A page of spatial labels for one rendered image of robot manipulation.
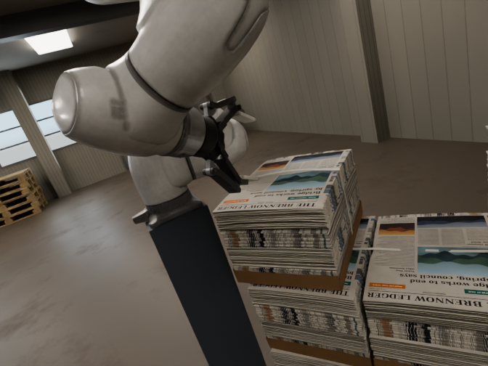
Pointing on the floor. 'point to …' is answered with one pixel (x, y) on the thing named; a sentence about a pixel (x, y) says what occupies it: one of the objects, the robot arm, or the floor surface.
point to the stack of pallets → (33, 202)
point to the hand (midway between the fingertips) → (249, 149)
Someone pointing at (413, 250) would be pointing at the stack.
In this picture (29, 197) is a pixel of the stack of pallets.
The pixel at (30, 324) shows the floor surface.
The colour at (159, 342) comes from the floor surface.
